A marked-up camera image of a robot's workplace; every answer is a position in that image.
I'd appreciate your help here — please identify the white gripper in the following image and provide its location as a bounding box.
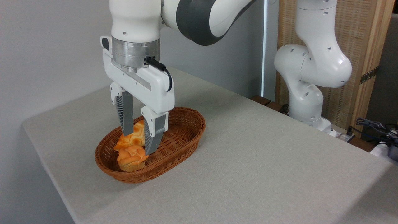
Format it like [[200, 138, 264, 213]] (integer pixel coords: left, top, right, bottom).
[[100, 35, 175, 156]]

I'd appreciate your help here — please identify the orange muffin-shaped bread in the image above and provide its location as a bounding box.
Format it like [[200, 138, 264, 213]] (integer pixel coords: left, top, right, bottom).
[[116, 144, 149, 173]]

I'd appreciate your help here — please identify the braided golden bread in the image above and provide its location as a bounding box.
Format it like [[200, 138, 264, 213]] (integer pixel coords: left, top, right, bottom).
[[113, 120, 146, 152]]

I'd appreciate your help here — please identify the brown wicker basket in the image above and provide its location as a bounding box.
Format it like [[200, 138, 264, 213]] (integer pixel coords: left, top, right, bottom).
[[95, 107, 206, 184]]

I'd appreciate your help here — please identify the dark wooden platform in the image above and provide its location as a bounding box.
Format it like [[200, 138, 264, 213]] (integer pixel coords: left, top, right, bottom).
[[250, 95, 377, 153]]

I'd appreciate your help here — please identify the grey tablecloth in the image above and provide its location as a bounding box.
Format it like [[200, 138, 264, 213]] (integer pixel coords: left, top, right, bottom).
[[22, 66, 398, 224]]

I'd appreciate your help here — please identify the white vertical strip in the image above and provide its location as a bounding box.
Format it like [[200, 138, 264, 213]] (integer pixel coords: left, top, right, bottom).
[[262, 0, 269, 98]]

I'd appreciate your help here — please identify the metal screen hinge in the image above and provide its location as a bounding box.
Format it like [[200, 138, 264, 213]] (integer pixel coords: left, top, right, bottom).
[[360, 66, 379, 85]]

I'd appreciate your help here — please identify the wooden rattan screen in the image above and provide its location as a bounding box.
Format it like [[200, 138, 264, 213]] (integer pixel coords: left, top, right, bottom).
[[276, 0, 396, 139]]

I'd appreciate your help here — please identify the grey box device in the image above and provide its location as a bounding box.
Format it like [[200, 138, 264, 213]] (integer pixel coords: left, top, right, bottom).
[[387, 144, 398, 162]]

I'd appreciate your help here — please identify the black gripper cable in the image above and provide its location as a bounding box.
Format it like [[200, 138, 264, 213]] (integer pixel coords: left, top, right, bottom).
[[146, 57, 173, 92]]

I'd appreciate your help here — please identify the black cable bundle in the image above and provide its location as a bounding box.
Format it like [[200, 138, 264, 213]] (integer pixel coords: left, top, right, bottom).
[[355, 117, 398, 141]]

